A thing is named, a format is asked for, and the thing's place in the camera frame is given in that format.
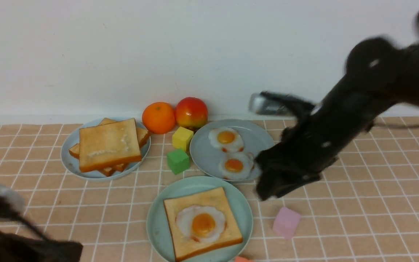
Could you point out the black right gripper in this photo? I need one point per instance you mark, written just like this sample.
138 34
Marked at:
297 160

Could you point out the fried egg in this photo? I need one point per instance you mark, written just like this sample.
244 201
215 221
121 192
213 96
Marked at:
201 223
237 166
226 139

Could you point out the toast slice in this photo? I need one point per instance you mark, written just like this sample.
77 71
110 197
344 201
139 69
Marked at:
75 152
142 136
185 248
108 145

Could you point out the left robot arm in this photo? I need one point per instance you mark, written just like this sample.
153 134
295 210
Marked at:
15 248

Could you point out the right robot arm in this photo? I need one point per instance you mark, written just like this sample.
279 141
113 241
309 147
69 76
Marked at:
377 77

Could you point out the pink foam cube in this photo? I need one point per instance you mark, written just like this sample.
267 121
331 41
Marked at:
286 223

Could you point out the grey egg plate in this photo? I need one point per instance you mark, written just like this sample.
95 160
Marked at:
207 158

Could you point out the red yellow apple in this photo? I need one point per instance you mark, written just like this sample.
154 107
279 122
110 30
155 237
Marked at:
191 113

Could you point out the yellow foam cube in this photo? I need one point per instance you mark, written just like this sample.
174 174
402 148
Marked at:
181 138

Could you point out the green foam cube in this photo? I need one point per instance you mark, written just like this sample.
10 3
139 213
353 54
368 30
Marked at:
178 161

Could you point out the orange foam cube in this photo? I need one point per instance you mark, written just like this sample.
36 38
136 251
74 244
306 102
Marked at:
242 259

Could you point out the orange fruit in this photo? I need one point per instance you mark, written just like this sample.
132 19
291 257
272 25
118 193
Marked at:
159 118

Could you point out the mint green serving plate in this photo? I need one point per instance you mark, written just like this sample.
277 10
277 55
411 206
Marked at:
158 228

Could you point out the blue bread plate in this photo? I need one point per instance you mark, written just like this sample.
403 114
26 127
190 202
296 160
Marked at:
72 164

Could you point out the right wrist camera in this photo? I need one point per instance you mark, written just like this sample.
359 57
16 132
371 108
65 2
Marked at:
279 104

